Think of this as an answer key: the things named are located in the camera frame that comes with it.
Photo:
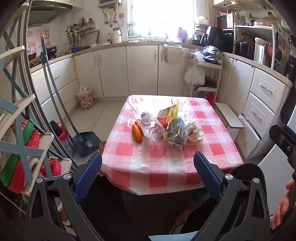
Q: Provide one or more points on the small clear plastic bag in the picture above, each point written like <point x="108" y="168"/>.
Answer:
<point x="197" y="56"/>

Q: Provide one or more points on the floral waste bin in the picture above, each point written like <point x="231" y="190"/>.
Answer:
<point x="85" y="99"/>

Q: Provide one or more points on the black frying pan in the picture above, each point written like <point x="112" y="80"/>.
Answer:
<point x="209" y="81"/>

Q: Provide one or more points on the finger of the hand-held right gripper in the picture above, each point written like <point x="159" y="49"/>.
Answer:
<point x="281" y="139"/>

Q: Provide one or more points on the large orange carrot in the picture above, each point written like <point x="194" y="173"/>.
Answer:
<point x="137" y="134"/>

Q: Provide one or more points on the black cooking pot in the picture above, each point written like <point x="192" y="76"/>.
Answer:
<point x="245" y="49"/>

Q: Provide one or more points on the clear plastic bottle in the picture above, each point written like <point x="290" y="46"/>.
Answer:
<point x="151" y="127"/>

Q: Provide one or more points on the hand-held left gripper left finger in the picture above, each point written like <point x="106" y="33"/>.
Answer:
<point x="89" y="176"/>

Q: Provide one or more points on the white electric water boiler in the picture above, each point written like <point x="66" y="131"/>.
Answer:
<point x="259" y="51"/>

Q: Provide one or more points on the pale green cooker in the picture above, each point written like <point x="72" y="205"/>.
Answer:
<point x="286" y="26"/>

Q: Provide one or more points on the purple bag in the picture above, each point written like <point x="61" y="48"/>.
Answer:
<point x="182" y="34"/>

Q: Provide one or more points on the white bowl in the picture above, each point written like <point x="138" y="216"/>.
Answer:
<point x="93" y="45"/>

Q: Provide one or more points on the white step stool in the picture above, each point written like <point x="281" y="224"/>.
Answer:
<point x="229" y="114"/>

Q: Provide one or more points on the black plastic bag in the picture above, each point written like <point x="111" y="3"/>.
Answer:
<point x="211" y="54"/>

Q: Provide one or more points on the pink wall poster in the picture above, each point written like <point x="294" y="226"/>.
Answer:
<point x="34" y="40"/>

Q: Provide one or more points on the red checkered tablecloth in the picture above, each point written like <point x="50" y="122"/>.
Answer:
<point x="166" y="162"/>

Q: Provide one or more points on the white bag on cabinet door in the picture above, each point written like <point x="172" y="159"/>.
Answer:
<point x="172" y="54"/>

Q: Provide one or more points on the black countertop oven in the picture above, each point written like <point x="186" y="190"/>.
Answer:
<point x="227" y="41"/>

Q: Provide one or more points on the stacked dark trays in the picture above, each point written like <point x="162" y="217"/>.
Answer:
<point x="200" y="34"/>

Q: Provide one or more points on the grey range hood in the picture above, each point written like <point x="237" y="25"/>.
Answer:
<point x="48" y="9"/>

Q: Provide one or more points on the white drawer unit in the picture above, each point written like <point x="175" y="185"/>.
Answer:
<point x="263" y="97"/>

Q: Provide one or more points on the folding frame rack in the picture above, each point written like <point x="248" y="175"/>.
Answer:
<point x="19" y="139"/>

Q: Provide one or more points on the white thermos jug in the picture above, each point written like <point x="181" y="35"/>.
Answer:
<point x="116" y="36"/>

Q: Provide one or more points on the green white drink carton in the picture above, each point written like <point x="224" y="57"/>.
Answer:
<point x="177" y="134"/>

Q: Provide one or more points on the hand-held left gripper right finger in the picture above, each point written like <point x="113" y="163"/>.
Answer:
<point x="208" y="176"/>

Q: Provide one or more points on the white water heater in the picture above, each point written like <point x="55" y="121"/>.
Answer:
<point x="109" y="2"/>

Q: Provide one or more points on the yellow red snack box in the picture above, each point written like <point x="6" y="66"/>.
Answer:
<point x="170" y="112"/>

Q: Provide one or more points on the red cooking pot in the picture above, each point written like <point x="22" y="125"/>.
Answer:
<point x="275" y="52"/>

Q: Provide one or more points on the floral blue container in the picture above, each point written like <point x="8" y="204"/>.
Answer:
<point x="68" y="148"/>

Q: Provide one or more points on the white shelf rack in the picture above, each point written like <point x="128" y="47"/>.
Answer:
<point x="254" y="29"/>

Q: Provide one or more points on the white refrigerator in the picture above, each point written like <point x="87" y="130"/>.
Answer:
<point x="275" y="173"/>

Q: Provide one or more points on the kitchen window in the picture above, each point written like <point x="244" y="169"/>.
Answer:
<point x="161" y="16"/>

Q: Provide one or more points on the small orange carrot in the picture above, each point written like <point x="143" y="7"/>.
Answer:
<point x="138" y="125"/>

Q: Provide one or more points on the black wok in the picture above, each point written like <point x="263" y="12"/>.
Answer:
<point x="51" y="51"/>

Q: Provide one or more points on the red bag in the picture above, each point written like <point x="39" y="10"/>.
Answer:
<point x="212" y="96"/>

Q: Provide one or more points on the white trolley rack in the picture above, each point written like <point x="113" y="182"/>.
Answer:
<point x="217" y="76"/>

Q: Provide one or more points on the cream wrapper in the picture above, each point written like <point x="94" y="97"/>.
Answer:
<point x="196" y="134"/>

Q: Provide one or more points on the white hanging plastic bag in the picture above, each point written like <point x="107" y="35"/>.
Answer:
<point x="195" y="75"/>

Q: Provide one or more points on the dark rectangular box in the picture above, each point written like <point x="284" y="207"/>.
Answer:
<point x="224" y="21"/>

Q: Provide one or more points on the black hanging garment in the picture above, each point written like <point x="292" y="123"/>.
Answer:
<point x="289" y="109"/>

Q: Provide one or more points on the wall utensil rack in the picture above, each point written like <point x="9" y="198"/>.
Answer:
<point x="81" y="30"/>

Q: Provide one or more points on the metal faucet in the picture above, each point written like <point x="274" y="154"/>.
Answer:
<point x="166" y="27"/>

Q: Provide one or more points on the person's right hand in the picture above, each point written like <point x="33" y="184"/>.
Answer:
<point x="283" y="204"/>

